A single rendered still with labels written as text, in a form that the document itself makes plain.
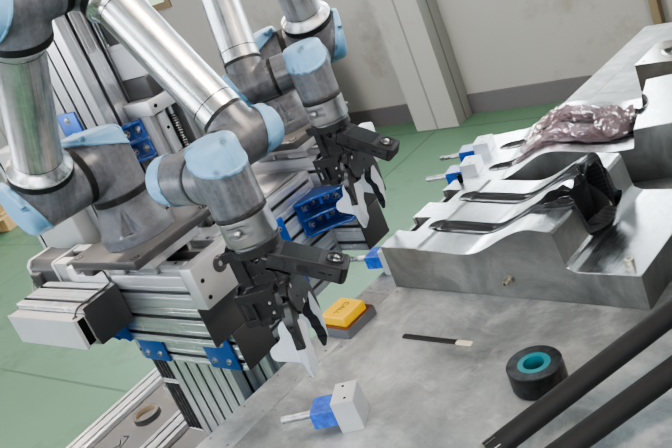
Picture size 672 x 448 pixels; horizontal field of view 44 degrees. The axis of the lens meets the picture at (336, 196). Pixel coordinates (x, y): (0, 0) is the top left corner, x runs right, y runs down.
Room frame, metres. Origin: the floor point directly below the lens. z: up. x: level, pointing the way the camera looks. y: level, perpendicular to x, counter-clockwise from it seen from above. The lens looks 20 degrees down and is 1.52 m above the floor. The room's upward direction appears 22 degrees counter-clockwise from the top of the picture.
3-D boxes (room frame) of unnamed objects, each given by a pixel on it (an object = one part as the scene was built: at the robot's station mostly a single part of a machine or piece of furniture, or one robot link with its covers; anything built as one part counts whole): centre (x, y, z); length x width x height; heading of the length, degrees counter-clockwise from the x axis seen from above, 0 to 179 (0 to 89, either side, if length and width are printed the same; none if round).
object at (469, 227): (1.33, -0.30, 0.92); 0.35 x 0.16 x 0.09; 40
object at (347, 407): (1.08, 0.15, 0.83); 0.13 x 0.05 x 0.05; 72
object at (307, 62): (1.51, -0.04, 1.23); 0.09 x 0.08 x 0.11; 174
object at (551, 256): (1.31, -0.30, 0.87); 0.50 x 0.26 x 0.14; 40
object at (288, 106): (1.95, 0.04, 1.09); 0.15 x 0.15 x 0.10
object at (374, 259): (1.52, -0.02, 0.83); 0.13 x 0.05 x 0.05; 51
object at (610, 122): (1.60, -0.51, 0.90); 0.26 x 0.18 x 0.08; 57
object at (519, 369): (0.98, -0.17, 0.82); 0.08 x 0.08 x 0.04
